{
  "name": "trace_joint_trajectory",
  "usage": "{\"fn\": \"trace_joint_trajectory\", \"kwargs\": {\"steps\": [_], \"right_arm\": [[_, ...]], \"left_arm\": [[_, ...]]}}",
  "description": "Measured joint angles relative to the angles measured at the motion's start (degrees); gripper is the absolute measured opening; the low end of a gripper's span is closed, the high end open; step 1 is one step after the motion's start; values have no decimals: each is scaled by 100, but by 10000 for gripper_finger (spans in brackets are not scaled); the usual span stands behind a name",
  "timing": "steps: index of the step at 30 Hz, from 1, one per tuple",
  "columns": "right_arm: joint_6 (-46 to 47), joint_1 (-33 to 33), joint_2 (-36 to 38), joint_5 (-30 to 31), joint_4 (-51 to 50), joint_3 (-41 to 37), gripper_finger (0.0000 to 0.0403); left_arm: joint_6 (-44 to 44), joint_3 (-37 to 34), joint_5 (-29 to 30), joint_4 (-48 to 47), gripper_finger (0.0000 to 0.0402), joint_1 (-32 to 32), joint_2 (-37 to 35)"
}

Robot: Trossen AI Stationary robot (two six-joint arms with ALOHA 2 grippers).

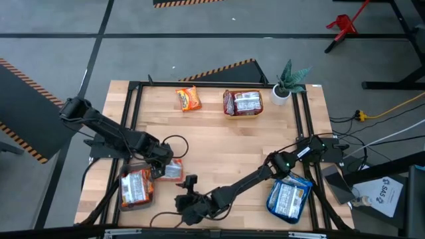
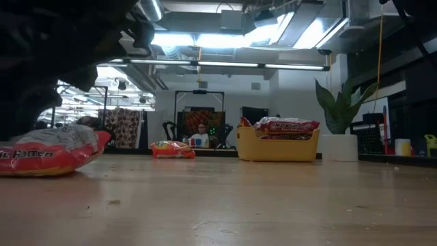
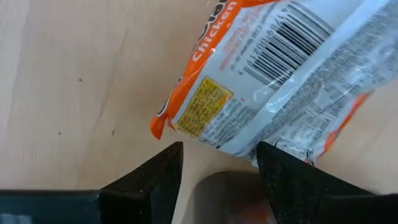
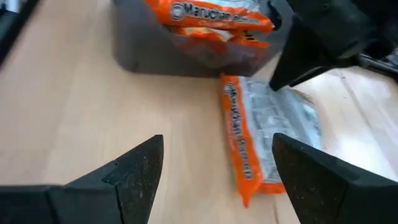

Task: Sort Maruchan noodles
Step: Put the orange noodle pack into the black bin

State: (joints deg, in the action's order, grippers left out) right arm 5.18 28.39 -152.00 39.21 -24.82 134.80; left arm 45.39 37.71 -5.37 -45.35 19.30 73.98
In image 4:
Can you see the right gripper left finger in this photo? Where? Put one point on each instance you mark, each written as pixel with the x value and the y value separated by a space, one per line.
pixel 93 202

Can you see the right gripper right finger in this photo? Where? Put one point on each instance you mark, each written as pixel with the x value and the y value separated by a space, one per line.
pixel 335 196

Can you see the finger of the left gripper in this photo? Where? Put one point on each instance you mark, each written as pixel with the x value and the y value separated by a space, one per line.
pixel 298 62

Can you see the orange Maruchan chicken ramen pack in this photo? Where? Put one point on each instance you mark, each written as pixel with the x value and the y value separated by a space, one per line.
pixel 242 39
pixel 202 15
pixel 239 140

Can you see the grey translucent plastic bin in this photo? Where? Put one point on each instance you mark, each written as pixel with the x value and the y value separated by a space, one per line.
pixel 149 46

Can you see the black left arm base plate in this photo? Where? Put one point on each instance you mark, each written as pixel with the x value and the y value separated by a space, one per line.
pixel 376 63

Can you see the black aluminium table frame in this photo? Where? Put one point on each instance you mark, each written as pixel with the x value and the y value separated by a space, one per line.
pixel 12 28

